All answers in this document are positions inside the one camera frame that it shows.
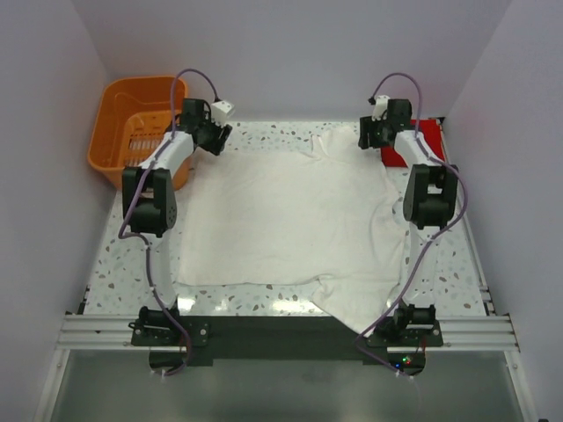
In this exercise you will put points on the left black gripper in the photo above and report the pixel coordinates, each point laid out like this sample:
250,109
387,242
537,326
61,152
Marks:
222,134

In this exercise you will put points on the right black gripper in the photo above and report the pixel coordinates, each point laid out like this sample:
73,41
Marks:
367,127

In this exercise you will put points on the white t shirt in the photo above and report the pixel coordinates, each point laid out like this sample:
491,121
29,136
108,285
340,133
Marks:
291,218

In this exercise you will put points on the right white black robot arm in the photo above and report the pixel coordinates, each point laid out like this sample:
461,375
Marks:
429,202

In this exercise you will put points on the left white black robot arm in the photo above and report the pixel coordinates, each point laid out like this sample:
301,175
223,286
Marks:
149,201

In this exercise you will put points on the red folded t shirt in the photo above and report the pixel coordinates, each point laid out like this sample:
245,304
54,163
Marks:
409,149

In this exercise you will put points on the orange plastic basket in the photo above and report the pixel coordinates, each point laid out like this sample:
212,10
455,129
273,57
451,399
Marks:
132,118

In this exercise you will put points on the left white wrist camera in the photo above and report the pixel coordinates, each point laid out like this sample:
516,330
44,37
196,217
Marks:
221,111

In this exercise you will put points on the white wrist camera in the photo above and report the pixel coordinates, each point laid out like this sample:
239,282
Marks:
221,111
380,107

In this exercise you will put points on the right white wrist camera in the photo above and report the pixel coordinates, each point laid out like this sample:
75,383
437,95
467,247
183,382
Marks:
380,107

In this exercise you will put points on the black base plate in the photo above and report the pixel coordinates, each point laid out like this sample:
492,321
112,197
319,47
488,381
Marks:
199,341

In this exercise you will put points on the aluminium rail frame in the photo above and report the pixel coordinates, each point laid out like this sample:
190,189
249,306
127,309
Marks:
97,375

